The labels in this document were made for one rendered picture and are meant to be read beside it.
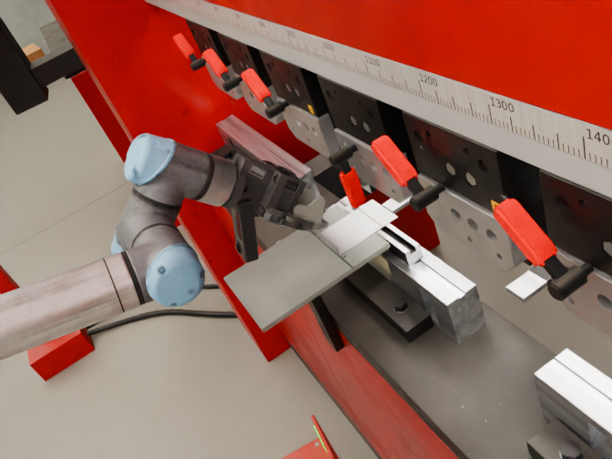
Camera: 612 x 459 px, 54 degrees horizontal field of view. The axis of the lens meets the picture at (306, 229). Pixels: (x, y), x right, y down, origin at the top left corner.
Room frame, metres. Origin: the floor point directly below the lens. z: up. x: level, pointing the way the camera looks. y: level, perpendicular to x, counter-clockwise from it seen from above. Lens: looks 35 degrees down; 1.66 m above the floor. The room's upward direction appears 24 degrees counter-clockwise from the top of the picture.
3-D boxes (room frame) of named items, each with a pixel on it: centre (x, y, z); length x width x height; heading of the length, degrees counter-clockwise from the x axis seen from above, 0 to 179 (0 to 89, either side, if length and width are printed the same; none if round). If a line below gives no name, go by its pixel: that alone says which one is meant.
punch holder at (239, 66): (1.11, -0.06, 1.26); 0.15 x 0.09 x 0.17; 15
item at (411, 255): (0.86, -0.12, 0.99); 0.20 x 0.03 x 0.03; 15
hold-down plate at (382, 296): (0.84, -0.07, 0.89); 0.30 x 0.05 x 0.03; 15
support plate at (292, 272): (0.86, 0.03, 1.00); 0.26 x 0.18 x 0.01; 105
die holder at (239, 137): (1.43, 0.02, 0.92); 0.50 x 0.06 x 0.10; 15
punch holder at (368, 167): (0.72, -0.16, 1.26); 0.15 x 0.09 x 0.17; 15
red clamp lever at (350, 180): (0.73, -0.09, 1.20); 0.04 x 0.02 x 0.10; 105
